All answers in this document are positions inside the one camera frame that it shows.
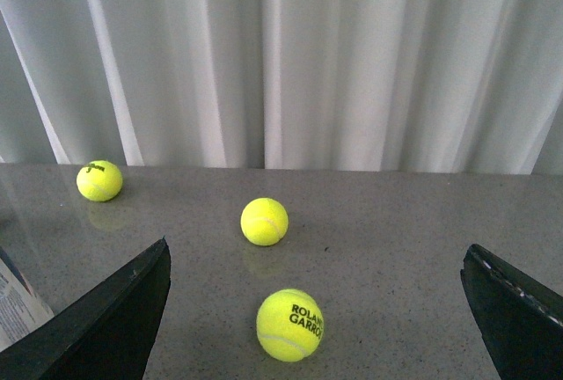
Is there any Wilson yellow tennis ball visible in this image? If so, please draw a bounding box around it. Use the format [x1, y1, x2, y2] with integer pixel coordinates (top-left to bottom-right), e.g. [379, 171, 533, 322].
[76, 160, 123, 202]

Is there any plain yellow tennis ball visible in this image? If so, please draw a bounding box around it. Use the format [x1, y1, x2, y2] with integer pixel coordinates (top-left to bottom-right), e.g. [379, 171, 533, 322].
[240, 197, 289, 246]

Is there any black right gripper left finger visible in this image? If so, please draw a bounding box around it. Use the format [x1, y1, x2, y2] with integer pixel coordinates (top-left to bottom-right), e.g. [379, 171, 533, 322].
[1, 239, 171, 379]

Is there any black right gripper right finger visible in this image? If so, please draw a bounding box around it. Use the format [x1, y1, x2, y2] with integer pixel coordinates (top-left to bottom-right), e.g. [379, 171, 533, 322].
[460, 244, 562, 379]

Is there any white blue tennis ball can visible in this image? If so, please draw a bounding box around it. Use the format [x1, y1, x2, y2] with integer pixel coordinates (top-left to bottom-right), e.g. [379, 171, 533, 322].
[0, 249, 55, 351]

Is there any white pleated curtain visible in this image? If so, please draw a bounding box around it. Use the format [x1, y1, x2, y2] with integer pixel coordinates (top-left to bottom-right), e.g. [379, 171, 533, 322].
[1, 0, 562, 174]

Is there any Roland Garros yellow tennis ball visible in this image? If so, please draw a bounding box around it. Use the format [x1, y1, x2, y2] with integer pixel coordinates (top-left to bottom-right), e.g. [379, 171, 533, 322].
[256, 289, 325, 362]

